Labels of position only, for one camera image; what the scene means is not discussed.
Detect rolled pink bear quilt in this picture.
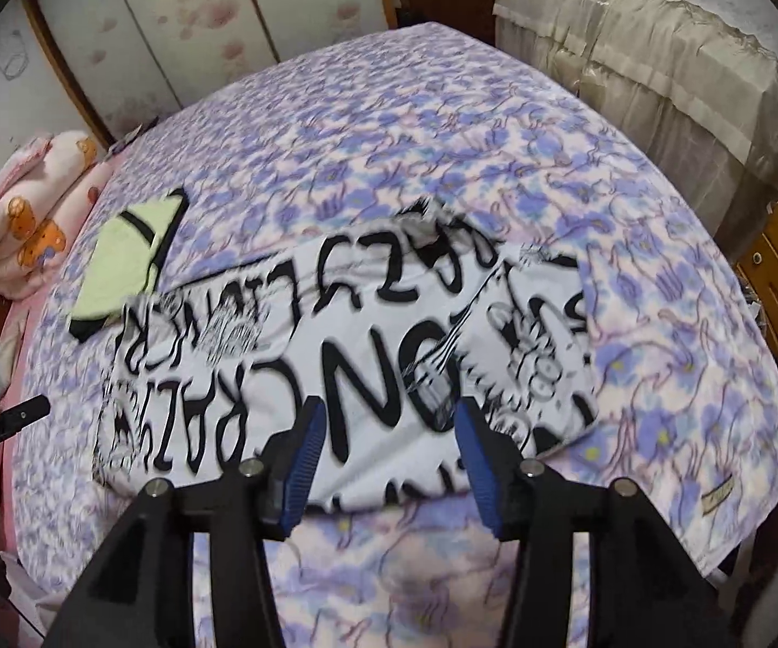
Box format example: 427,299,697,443
0,130,112,299

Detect pink bed sheet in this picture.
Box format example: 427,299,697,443
0,148,123,555

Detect white black printed jacket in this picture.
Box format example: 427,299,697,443
92,195,599,514

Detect purple cat print blanket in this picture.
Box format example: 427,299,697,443
11,22,778,648

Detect grey white cloth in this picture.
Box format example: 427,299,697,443
0,320,29,406

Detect floral sliding door wardrobe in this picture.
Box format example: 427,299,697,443
21,0,404,150

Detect folded green black garment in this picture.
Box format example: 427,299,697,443
68,189,191,342

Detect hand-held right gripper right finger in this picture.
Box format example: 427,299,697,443
455,397,745,648

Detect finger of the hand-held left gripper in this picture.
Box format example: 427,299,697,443
4,396,52,431

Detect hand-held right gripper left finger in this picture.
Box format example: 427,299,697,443
44,400,326,648

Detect beige covered furniture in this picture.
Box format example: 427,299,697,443
493,0,778,264

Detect dark bedside items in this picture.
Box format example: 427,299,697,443
115,121,160,146

